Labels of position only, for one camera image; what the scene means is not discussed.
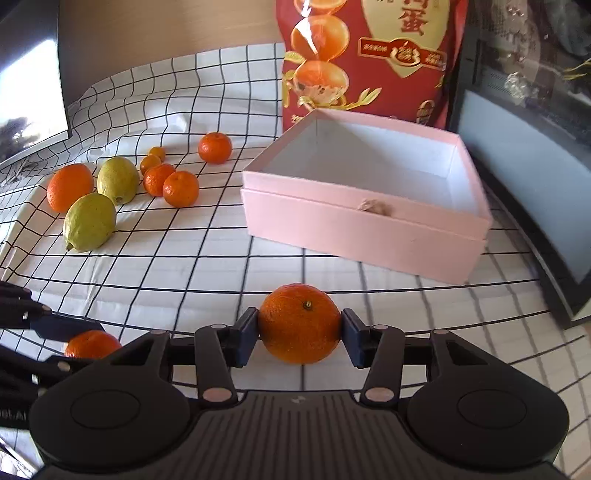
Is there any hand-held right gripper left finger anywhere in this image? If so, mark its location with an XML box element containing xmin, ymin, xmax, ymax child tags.
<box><xmin>117</xmin><ymin>307</ymin><xmax>259</xmax><ymax>411</ymax></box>

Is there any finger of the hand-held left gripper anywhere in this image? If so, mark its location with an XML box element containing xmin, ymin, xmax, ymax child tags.
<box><xmin>0</xmin><ymin>345</ymin><xmax>94</xmax><ymax>395</ymax></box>
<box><xmin>0</xmin><ymin>282</ymin><xmax>106</xmax><ymax>341</ymax></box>

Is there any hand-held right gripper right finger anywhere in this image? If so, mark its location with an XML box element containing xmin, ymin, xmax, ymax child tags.
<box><xmin>341</xmin><ymin>310</ymin><xmax>483</xmax><ymax>411</ymax></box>

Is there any smooth orange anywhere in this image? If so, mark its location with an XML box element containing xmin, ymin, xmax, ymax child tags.
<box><xmin>65</xmin><ymin>330</ymin><xmax>123</xmax><ymax>359</ymax></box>

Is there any mandarin with stem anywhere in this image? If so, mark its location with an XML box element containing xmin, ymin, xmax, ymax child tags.
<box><xmin>259</xmin><ymin>283</ymin><xmax>343</xmax><ymax>365</ymax></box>

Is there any pink cardboard box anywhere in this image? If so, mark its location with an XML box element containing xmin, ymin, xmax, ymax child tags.
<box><xmin>241</xmin><ymin>107</ymin><xmax>493</xmax><ymax>285</ymax></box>

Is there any green lemon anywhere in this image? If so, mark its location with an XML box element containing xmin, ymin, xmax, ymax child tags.
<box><xmin>64</xmin><ymin>193</ymin><xmax>117</xmax><ymax>253</ymax></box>
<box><xmin>97</xmin><ymin>157</ymin><xmax>140</xmax><ymax>206</ymax></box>

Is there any white checked tablecloth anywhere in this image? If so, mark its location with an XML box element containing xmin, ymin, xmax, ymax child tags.
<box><xmin>0</xmin><ymin>43</ymin><xmax>591</xmax><ymax>480</ymax></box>

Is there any large orange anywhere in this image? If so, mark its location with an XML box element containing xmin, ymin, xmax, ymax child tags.
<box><xmin>47</xmin><ymin>163</ymin><xmax>94</xmax><ymax>213</ymax></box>

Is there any black monitor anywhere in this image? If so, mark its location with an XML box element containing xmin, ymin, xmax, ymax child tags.
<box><xmin>0</xmin><ymin>0</ymin><xmax>74</xmax><ymax>169</ymax></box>

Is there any black glass-front appliance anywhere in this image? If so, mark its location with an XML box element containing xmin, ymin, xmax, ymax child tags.
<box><xmin>445</xmin><ymin>0</ymin><xmax>591</xmax><ymax>330</ymax></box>

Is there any red snack bag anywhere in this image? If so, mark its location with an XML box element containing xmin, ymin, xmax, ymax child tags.
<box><xmin>276</xmin><ymin>0</ymin><xmax>469</xmax><ymax>132</ymax></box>

